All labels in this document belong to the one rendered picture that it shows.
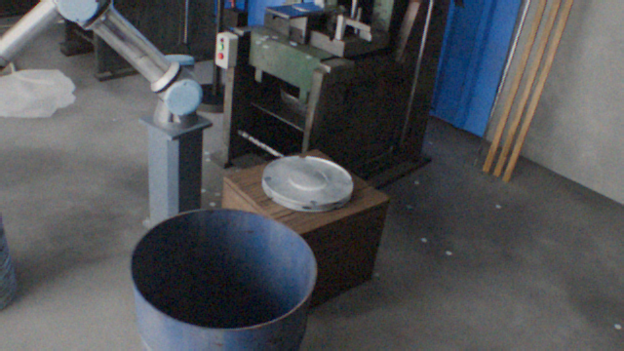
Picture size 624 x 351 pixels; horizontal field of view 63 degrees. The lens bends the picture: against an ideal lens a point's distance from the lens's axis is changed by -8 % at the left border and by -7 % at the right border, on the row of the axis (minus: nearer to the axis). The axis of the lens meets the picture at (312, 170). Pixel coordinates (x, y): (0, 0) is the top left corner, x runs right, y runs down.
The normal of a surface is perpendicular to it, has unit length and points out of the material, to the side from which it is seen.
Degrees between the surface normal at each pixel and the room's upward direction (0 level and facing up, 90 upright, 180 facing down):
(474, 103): 90
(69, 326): 0
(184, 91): 95
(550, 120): 90
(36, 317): 0
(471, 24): 90
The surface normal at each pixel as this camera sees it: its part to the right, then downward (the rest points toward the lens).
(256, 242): -0.30, 0.41
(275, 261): -0.56, 0.32
